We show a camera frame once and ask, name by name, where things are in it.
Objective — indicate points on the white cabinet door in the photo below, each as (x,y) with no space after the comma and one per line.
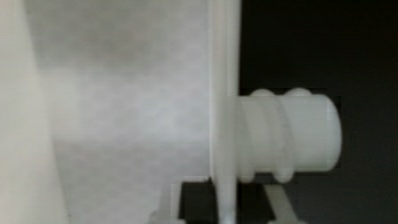
(289,134)

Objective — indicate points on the white cabinet box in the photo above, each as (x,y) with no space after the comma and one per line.
(117,86)

